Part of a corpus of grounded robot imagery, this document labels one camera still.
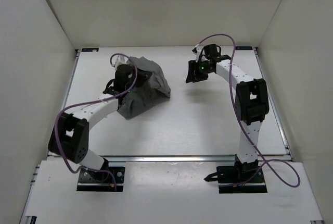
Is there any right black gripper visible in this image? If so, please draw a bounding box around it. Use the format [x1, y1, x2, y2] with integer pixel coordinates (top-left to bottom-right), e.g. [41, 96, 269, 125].
[186, 61, 213, 84]

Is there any grey pleated skirt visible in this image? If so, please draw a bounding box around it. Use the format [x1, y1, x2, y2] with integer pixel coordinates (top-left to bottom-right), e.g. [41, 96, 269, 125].
[118, 57, 171, 119]

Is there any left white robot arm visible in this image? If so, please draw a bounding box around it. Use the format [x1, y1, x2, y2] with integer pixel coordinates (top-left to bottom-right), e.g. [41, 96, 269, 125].
[48, 64, 152, 181]

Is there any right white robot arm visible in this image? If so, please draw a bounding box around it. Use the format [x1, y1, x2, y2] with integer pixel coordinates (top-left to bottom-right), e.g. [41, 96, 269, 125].
[186, 44, 269, 183]

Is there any left blue table label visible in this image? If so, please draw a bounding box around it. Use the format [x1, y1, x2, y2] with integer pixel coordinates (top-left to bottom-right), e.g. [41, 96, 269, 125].
[81, 48, 99, 52]

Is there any blue table label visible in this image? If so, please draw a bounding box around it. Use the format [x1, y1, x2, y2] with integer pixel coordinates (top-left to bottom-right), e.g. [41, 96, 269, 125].
[81, 48, 99, 52]
[235, 46, 253, 51]

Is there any right blue table label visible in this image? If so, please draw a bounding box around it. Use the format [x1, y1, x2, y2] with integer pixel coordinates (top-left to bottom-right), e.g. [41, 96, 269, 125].
[235, 46, 253, 51]

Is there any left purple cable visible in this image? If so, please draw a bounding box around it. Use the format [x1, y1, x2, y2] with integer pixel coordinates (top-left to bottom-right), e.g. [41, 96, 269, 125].
[54, 53, 138, 185]

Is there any purple cable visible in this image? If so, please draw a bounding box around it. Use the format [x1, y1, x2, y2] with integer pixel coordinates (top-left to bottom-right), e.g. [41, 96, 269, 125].
[54, 53, 138, 185]
[194, 34, 301, 188]

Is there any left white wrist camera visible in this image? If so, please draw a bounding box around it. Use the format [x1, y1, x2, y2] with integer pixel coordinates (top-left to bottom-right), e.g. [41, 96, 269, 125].
[113, 55, 126, 70]

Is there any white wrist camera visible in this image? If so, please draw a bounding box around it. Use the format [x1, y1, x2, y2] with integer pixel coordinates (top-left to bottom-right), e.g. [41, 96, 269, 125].
[113, 55, 126, 70]
[192, 46, 204, 63]

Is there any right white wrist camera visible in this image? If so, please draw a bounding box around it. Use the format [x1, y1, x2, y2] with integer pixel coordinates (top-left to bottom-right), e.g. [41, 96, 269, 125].
[192, 46, 204, 63]

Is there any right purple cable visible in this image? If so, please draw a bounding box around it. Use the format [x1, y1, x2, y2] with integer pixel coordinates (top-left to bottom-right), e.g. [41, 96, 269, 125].
[194, 34, 301, 188]

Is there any aluminium left table rail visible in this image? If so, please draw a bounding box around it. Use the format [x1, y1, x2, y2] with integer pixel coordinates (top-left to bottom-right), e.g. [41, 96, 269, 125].
[48, 48, 81, 140]

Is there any aluminium table rail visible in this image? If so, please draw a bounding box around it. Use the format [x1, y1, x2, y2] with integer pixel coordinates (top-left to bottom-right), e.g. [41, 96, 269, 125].
[254, 47, 293, 160]
[48, 48, 81, 140]
[105, 155, 235, 162]

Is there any aluminium front table rail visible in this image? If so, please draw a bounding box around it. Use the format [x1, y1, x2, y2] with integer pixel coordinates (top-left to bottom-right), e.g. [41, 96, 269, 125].
[105, 155, 235, 162]

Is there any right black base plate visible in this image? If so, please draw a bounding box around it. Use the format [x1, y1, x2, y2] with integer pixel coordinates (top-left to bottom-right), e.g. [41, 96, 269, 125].
[204, 166, 267, 194]

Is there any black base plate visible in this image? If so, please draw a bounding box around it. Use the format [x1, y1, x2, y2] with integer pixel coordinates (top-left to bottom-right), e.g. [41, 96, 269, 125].
[204, 166, 267, 194]
[76, 165, 125, 192]

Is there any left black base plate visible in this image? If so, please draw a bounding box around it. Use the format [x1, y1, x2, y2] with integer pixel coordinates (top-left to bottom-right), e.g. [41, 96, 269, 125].
[76, 165, 125, 192]

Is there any aluminium right table rail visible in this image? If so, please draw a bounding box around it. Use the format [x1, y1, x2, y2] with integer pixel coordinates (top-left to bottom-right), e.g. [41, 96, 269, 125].
[254, 47, 293, 160]

